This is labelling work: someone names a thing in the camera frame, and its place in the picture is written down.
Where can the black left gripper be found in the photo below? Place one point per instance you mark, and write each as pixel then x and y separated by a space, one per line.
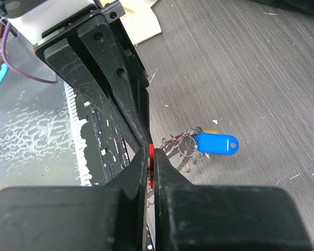
pixel 88 47

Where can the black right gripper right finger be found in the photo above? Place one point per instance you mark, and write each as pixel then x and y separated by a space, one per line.
pixel 203 217

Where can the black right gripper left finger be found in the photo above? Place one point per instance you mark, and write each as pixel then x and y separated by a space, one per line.
pixel 40 218

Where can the blue key tag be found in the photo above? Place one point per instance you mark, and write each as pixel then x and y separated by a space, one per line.
pixel 221 144

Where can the red key tag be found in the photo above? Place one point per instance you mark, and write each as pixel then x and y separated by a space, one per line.
pixel 151 166

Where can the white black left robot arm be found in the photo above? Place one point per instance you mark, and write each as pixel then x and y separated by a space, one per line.
pixel 22 15

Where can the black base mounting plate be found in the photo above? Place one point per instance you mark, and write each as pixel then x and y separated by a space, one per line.
pixel 110 146

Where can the cream white cloth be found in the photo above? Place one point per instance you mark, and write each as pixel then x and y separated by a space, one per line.
pixel 138 19

